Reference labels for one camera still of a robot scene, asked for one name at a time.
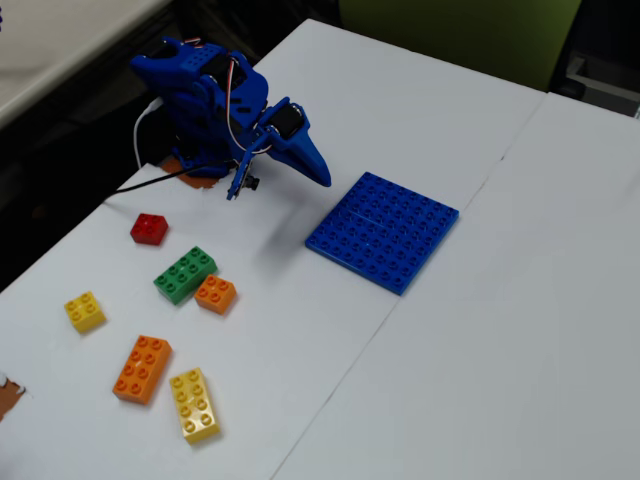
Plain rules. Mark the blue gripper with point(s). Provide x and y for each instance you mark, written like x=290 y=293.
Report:
x=299 y=146

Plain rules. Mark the orange 2x2 block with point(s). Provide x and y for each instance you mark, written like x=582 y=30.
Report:
x=215 y=294

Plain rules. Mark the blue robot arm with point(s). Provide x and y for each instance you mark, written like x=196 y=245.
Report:
x=200 y=105

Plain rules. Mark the brown tape under robot base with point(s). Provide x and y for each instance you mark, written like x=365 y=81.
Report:
x=197 y=179

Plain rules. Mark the green 2x4 block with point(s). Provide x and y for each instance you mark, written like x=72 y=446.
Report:
x=185 y=275

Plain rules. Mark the red 2x2 block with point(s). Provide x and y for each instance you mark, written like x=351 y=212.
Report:
x=149 y=229

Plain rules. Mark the orange 2x4 block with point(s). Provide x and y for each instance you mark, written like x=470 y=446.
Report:
x=142 y=369

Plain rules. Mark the yellow 2x4 block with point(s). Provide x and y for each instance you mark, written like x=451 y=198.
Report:
x=194 y=405

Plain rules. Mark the yellow 2x2 block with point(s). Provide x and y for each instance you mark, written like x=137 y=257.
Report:
x=85 y=312

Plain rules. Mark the green chair back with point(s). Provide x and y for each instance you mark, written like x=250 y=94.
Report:
x=460 y=35

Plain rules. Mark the white background table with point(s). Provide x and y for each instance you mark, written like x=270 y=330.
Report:
x=55 y=45

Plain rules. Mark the grey background shelf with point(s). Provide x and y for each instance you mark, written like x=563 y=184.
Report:
x=600 y=82

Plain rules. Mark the brown tape patch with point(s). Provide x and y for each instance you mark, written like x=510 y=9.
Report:
x=7 y=395

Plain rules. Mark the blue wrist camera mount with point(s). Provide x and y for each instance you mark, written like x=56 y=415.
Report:
x=242 y=177

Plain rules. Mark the blue 8x8 base plate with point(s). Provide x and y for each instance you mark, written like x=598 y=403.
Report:
x=382 y=232

